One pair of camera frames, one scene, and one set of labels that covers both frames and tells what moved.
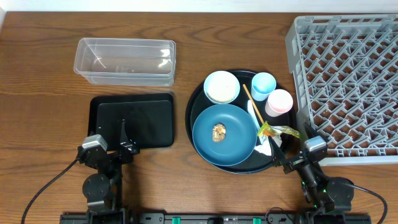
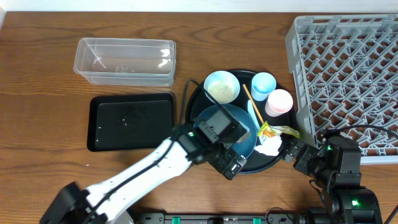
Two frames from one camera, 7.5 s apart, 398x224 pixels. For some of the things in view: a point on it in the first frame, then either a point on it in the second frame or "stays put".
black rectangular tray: x=149 y=119 stays put
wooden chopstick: x=253 y=103 stays put
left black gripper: x=116 y=152 to x=233 y=166
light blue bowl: x=221 y=87 stays put
